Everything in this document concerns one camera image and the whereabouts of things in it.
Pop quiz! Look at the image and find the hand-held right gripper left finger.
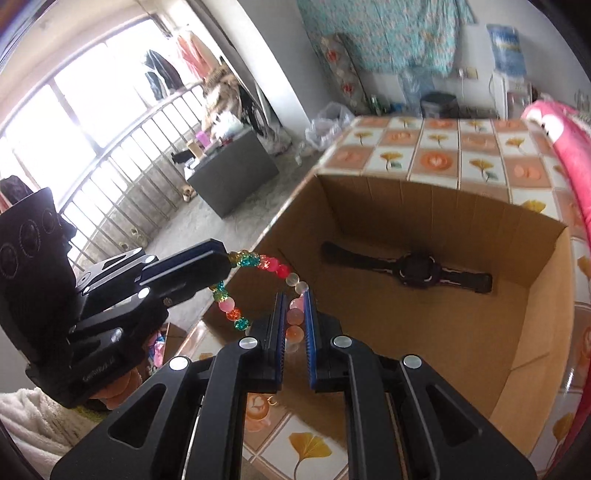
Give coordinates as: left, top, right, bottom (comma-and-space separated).
50, 292, 288, 480

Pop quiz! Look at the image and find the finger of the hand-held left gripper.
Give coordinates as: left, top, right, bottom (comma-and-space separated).
67, 256, 232, 352
76, 239, 232, 296

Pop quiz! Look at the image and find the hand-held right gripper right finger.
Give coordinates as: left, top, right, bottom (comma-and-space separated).
302, 290, 539, 480

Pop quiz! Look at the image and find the colourful bead bracelet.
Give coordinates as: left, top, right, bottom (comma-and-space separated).
209, 249, 308, 354

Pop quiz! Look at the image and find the cardboard box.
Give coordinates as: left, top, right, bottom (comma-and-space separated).
203, 173, 575, 455

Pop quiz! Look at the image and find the person's left forearm white sleeve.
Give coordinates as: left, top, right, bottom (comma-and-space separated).
0, 387, 100, 462

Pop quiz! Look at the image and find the person's left hand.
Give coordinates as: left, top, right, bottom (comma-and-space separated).
99, 367, 153, 412

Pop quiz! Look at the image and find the dark cloth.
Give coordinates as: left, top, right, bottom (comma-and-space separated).
0, 175, 33, 208

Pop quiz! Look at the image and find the grey cabinet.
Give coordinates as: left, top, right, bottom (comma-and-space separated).
185, 127, 280, 217

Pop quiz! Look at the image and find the metal window railing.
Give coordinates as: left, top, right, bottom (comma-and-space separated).
0, 83, 222, 278

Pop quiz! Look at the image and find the black wrist watch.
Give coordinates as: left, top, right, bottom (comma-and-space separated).
321, 241, 494, 294

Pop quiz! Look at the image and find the white bag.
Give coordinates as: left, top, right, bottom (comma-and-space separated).
212, 113, 245, 139

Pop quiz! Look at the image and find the beige fur coat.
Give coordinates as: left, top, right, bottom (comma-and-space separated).
201, 65, 245, 125

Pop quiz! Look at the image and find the dark hanging jacket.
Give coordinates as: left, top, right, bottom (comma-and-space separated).
139, 50, 183, 100

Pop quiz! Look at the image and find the clear plastic bag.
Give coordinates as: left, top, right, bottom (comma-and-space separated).
305, 102, 356, 151

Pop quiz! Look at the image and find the pink hanging garment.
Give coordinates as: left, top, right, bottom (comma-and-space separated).
175, 30, 218, 81

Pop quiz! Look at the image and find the ginkgo patterned tablecloth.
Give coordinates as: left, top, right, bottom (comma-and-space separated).
152, 115, 591, 480

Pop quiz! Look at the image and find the floral padded cushion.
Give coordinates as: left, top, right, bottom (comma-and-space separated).
318, 33, 370, 116

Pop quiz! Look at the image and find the black storage box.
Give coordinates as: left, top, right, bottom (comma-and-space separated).
421, 91, 460, 118

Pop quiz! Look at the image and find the clear empty water jug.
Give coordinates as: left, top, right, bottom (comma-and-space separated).
399, 69, 435, 114

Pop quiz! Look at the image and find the teal floral hanging cloth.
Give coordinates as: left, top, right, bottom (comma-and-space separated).
295, 0, 476, 77

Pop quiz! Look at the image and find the white water dispenser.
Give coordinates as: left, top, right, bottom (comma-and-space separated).
489, 71, 532, 118

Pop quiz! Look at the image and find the pink blanket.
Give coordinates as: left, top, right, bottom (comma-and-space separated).
521, 97, 591, 462

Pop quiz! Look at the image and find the blue water bottle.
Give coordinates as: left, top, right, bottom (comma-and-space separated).
487, 23, 527, 77

